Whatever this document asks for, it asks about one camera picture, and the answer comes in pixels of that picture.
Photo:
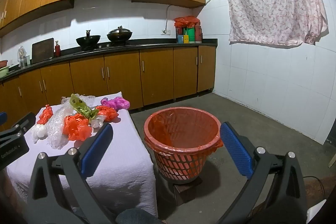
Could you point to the brown wooden block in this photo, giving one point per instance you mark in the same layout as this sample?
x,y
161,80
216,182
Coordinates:
x,y
185,191

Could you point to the wooden lower cabinets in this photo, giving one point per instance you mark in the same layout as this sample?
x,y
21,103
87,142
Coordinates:
x,y
157,74

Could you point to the large orange plastic bag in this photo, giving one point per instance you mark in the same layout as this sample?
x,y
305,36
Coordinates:
x,y
76,127

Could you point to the white wall outlet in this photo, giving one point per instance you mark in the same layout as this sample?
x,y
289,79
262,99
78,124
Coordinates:
x,y
165,31

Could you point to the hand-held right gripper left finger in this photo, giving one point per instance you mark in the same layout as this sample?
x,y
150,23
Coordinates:
x,y
97,145

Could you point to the person's leg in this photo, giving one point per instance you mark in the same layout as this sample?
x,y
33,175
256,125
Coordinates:
x,y
134,216

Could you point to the black gas stove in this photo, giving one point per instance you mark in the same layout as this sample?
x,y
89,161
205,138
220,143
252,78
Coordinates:
x,y
105,47

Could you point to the red thermos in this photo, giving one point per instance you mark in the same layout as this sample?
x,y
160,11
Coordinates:
x,y
198,33

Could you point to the pink plastic bag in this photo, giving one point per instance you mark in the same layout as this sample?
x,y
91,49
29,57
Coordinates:
x,y
116,103

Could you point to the green basin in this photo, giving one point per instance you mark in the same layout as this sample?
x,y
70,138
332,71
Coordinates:
x,y
4,71

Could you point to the black open wok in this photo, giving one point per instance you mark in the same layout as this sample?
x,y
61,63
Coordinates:
x,y
88,40

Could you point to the small knotted orange plastic bag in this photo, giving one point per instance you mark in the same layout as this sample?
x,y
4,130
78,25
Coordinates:
x,y
45,114

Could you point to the orange bag over containers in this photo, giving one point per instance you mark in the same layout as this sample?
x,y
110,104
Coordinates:
x,y
186,21

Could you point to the red basin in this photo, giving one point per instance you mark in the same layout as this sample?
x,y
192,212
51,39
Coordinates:
x,y
3,63

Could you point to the medium orange plastic bag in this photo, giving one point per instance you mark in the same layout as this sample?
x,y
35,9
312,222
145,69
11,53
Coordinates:
x,y
107,112

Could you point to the dark wooden cutting board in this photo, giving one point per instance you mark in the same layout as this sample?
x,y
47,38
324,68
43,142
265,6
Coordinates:
x,y
42,50

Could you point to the black wok with lid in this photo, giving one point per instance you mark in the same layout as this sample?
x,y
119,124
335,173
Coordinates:
x,y
119,35

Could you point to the wooden stick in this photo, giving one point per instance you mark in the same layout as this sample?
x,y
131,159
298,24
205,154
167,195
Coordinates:
x,y
331,158

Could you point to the black kitchen countertop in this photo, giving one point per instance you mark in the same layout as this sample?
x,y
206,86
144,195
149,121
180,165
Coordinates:
x,y
157,44

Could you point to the blue box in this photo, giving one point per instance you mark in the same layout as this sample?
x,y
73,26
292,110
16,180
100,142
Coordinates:
x,y
180,39

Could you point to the red bottle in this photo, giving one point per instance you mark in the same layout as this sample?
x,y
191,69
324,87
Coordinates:
x,y
57,49

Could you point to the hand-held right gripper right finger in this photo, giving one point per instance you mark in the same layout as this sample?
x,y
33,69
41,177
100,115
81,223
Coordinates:
x,y
236,150

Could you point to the green foil wrapper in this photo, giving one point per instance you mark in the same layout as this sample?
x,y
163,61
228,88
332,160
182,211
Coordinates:
x,y
80,106

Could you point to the green box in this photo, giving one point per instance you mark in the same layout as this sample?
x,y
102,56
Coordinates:
x,y
190,34

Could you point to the white crumpled plastic bag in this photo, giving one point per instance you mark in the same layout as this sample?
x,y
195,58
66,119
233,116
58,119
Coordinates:
x,y
39,132

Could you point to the clear crumpled plastic wrap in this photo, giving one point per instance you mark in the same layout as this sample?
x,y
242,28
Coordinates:
x,y
88,98

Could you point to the large bubble wrap sheet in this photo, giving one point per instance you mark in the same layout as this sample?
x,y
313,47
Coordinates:
x,y
56,132

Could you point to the red plastic basket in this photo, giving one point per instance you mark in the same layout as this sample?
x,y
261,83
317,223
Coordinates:
x,y
181,166

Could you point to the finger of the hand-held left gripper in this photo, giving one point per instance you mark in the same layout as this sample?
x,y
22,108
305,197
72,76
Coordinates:
x,y
26,120
2,117

